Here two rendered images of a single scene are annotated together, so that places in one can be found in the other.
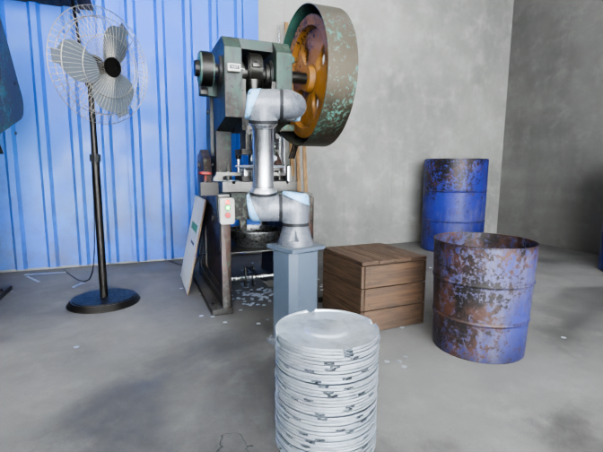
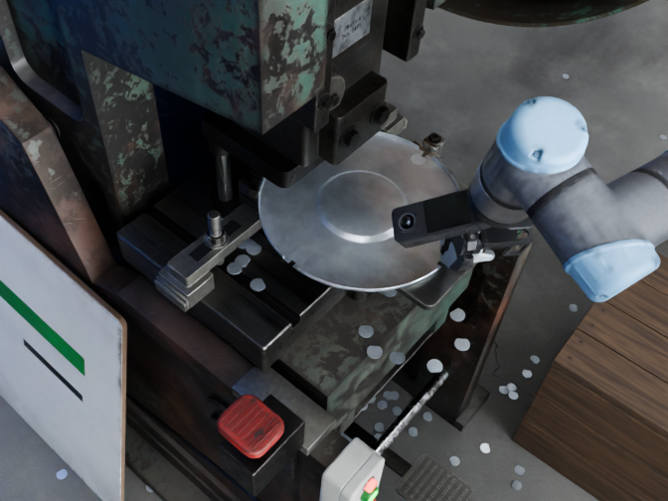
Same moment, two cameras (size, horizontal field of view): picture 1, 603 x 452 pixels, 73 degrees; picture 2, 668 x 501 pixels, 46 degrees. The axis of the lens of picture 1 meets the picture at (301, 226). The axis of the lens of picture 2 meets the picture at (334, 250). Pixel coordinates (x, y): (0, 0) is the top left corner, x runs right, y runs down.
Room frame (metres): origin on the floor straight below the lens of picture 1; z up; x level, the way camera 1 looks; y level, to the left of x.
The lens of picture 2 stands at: (1.75, 0.65, 1.61)
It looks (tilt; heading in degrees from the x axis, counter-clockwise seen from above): 51 degrees down; 329
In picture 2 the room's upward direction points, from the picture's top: 5 degrees clockwise
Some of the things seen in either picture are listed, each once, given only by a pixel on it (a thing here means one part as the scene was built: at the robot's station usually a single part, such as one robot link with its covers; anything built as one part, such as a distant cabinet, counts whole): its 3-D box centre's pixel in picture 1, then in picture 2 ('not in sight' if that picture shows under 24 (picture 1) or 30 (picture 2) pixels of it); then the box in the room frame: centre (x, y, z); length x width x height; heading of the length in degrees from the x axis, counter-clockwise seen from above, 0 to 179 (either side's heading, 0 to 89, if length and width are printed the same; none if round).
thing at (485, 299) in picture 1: (480, 292); not in sight; (1.73, -0.79, 0.24); 0.42 x 0.42 x 0.48
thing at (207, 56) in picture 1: (210, 73); not in sight; (2.40, 0.53, 1.31); 0.22 x 0.12 x 0.22; 22
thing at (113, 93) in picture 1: (95, 164); not in sight; (2.58, 1.30, 0.80); 1.24 x 0.65 x 1.59; 22
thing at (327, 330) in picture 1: (327, 327); not in sight; (1.09, -0.07, 0.33); 0.29 x 0.29 x 0.01
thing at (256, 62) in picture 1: (253, 83); not in sight; (2.48, 0.29, 1.27); 0.21 x 0.12 x 0.34; 22
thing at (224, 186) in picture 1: (254, 185); (292, 213); (2.48, 0.29, 0.68); 0.45 x 0.30 x 0.06; 112
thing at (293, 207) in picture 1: (293, 206); not in sight; (1.74, 0.03, 0.62); 0.13 x 0.12 x 0.14; 96
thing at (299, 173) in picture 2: (253, 154); (291, 122); (2.48, 0.29, 0.86); 0.20 x 0.16 x 0.05; 112
